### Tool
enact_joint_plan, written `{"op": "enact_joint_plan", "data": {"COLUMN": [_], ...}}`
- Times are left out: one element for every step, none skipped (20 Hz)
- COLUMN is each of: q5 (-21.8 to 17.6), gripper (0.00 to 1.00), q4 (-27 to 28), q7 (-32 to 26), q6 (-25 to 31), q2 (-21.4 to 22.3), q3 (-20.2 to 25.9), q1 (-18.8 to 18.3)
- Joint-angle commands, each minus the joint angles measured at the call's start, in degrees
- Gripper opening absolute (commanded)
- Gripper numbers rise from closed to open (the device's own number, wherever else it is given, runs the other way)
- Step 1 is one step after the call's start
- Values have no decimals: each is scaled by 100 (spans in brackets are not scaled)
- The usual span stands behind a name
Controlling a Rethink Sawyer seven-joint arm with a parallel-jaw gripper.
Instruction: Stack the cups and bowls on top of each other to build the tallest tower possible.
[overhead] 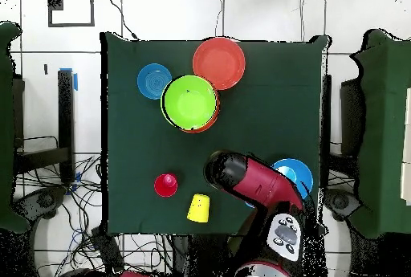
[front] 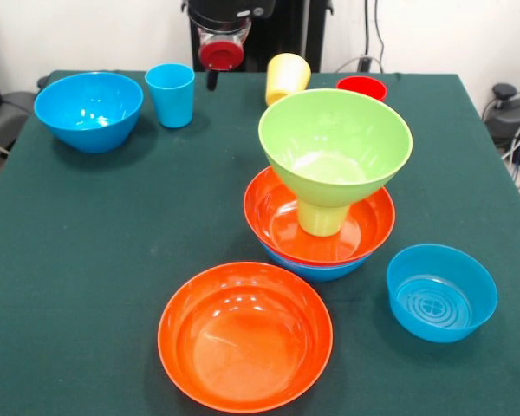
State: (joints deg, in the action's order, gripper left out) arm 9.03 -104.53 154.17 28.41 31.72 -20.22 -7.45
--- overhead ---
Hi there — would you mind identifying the orange bowl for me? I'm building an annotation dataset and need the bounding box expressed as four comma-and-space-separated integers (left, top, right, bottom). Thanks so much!
192, 37, 246, 91
179, 79, 222, 134

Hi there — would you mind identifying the green bowl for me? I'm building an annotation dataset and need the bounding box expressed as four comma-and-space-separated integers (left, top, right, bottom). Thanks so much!
160, 75, 219, 130

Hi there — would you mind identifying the yellow cup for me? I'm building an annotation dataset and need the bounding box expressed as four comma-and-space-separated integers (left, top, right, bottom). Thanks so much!
186, 193, 210, 224

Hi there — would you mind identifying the small blue bowl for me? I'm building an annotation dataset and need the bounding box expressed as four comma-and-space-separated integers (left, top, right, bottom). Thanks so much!
136, 63, 173, 100

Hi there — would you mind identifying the large blue bowl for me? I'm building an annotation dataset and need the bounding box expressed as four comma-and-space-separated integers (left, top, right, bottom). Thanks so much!
271, 158, 314, 201

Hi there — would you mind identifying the red cup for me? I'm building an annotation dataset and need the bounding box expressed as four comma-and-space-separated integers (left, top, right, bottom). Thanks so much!
153, 173, 179, 198

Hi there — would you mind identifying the dark green tablecloth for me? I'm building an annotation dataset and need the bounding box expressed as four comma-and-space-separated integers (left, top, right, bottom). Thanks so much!
100, 31, 330, 237

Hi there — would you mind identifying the black power brick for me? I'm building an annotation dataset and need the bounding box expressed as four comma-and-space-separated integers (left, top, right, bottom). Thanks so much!
91, 226, 125, 273

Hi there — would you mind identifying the green cloth side table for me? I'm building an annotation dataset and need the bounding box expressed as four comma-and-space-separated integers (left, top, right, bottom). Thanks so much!
348, 28, 411, 240
0, 21, 31, 234

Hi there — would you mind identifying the black floor cable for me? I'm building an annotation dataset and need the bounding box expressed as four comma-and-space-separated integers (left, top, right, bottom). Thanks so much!
107, 0, 140, 41

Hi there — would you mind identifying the tangle of cables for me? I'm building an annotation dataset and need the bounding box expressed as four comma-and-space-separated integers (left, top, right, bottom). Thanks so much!
15, 154, 174, 277

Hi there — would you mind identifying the black metal frame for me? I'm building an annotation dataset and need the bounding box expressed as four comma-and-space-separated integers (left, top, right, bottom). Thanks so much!
12, 69, 76, 183

